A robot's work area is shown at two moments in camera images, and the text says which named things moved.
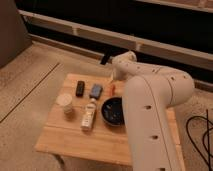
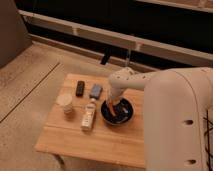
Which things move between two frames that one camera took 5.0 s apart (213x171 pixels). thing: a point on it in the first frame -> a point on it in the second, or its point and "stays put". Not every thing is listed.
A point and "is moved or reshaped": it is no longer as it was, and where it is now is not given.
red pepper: (112, 89) is moved or reshaped
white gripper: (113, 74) -> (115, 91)
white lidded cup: (65, 100) stays put
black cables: (208, 152) stays put
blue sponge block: (96, 91) stays put
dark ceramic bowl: (112, 111) stays put
